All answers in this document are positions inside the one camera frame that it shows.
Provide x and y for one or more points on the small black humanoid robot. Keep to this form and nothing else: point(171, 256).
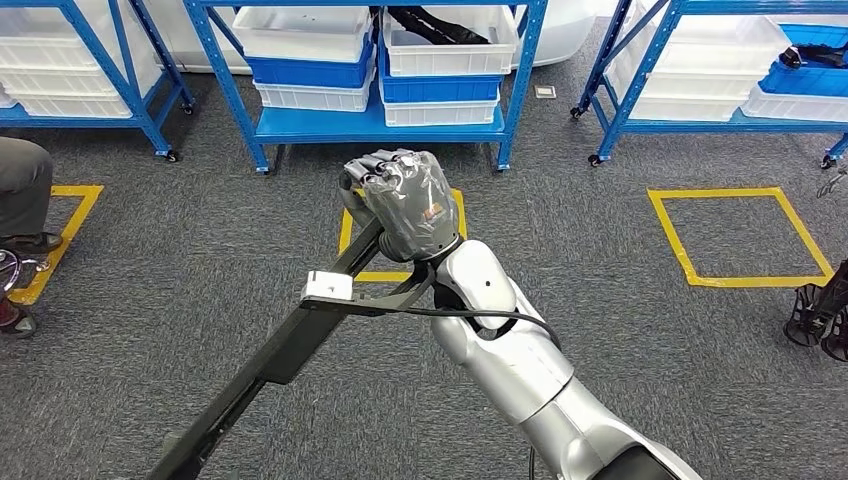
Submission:
point(828, 311)

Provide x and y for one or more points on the metal floor socket plate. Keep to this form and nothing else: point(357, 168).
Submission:
point(545, 92)

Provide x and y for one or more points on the person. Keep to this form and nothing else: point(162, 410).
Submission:
point(23, 185)

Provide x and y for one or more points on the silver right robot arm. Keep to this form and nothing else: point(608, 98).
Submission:
point(523, 371)

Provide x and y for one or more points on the blue plastic bin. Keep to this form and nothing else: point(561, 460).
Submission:
point(311, 69)
point(805, 79)
point(437, 87)

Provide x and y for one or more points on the yellow floor tape square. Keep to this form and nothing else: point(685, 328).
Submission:
point(342, 242)
point(729, 193)
point(76, 191)

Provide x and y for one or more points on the blue metal shelf rack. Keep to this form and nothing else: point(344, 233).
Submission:
point(662, 126)
point(66, 120)
point(371, 129)

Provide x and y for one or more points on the chrome stool black seat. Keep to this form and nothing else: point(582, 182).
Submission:
point(16, 268)

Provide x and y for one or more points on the long black plastic part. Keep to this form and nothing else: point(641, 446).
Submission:
point(278, 351)

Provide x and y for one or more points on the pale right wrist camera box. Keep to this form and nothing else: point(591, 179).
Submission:
point(326, 285)

